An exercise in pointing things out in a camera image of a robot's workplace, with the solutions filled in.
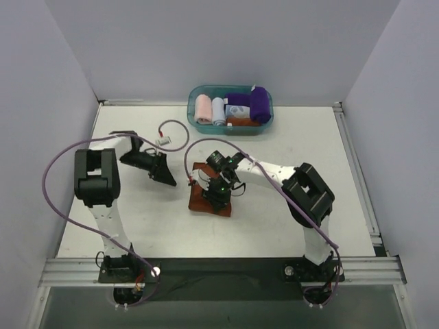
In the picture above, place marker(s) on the aluminium rail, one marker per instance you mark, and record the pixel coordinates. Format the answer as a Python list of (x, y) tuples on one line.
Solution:
[(83, 272), (359, 181)]

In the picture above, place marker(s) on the purple towel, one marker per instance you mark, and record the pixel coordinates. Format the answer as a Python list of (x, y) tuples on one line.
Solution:
[(237, 99), (260, 105)]

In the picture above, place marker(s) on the brown rolled towel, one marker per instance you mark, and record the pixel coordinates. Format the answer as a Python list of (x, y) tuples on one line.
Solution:
[(241, 122)]

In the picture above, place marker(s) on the pink rolled towel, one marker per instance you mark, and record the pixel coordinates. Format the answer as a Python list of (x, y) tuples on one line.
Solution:
[(203, 110)]

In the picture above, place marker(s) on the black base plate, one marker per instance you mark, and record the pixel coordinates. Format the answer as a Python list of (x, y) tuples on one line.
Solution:
[(220, 279)]

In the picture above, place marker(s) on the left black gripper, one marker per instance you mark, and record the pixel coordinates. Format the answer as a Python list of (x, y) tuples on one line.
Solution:
[(158, 166)]

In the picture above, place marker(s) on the purple folded towel in basket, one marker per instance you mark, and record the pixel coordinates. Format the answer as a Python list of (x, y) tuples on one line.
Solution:
[(237, 99)]

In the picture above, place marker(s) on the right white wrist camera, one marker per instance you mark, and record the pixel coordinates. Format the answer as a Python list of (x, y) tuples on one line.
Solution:
[(199, 177)]

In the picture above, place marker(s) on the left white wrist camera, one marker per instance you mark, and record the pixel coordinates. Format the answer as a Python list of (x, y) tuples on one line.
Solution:
[(163, 141)]

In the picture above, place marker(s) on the aluminium right side rail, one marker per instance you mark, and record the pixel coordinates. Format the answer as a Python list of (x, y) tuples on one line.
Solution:
[(359, 181)]

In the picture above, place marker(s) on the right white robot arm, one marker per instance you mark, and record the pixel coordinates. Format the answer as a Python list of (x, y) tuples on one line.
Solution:
[(308, 197)]

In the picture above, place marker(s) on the light blue rolled towel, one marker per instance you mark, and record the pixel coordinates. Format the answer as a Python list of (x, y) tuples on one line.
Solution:
[(218, 112)]

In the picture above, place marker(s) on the white patterned rolled towel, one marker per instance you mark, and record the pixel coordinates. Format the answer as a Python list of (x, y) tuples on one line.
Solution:
[(242, 112)]

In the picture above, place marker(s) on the aluminium front rail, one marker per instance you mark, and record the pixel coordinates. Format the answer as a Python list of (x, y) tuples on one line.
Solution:
[(83, 272)]

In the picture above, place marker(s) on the teal plastic basket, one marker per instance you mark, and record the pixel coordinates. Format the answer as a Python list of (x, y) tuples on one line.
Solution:
[(214, 91)]

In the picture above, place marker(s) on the brown towel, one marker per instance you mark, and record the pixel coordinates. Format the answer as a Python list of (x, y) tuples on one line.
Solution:
[(196, 201), (241, 122)]

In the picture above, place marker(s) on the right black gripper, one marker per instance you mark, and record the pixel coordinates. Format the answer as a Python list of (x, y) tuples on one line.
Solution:
[(215, 193)]

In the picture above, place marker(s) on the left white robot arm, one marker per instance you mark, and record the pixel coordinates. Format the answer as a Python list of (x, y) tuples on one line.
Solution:
[(97, 183)]

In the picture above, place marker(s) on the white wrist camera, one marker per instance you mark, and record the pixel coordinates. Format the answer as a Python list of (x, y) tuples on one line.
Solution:
[(199, 177), (163, 141)]

